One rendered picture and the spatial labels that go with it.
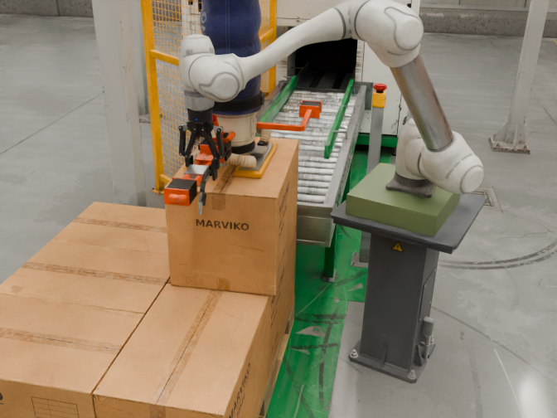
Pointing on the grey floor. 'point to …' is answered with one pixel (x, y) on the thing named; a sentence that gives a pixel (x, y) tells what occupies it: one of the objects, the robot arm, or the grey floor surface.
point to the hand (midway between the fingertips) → (202, 169)
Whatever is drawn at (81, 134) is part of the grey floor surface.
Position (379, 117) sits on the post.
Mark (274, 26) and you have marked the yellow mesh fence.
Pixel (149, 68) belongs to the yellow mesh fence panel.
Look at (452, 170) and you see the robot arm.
